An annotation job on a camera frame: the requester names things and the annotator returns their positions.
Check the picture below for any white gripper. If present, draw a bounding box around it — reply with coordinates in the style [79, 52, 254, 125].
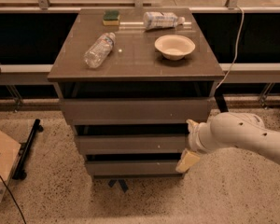
[175, 119, 215, 173]

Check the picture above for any grey drawer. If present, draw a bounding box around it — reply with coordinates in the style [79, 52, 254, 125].
[85, 161, 178, 176]
[61, 99, 211, 125]
[75, 134, 187, 155]

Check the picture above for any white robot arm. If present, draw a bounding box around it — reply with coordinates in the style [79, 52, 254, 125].
[175, 112, 280, 173]

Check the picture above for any grey bottom drawer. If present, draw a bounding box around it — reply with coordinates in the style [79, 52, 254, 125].
[85, 161, 178, 176]

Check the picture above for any grey drawer cabinet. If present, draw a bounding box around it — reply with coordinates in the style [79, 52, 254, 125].
[48, 8, 224, 179]

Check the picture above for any grey top drawer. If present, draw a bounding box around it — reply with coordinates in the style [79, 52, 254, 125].
[61, 99, 211, 125]

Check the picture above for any white bowl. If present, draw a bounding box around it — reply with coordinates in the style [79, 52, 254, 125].
[154, 35, 196, 61]

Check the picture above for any white blue lying bottle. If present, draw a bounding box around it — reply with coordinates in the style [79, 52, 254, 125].
[143, 12, 185, 30]

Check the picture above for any clear plastic water bottle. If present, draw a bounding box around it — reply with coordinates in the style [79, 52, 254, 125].
[84, 33, 116, 69]

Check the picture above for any green yellow sponge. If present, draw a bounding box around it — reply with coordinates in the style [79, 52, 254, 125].
[103, 10, 119, 26]

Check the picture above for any black bracket behind cabinet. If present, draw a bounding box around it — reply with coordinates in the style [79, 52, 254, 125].
[215, 92, 229, 113]

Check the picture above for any white cable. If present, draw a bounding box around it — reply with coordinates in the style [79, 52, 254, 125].
[215, 6, 245, 91]

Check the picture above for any black cable left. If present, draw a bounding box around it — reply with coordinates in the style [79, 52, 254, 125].
[0, 161, 28, 224]

